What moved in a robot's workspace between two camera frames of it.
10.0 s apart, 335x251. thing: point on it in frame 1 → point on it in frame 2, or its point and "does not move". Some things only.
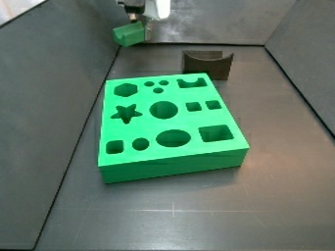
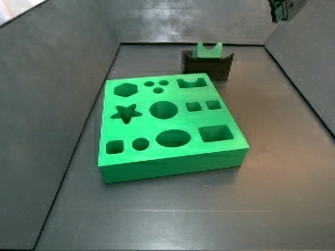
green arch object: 129,34 → 202,53
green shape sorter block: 166,126 does not move
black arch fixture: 206,62 does not move
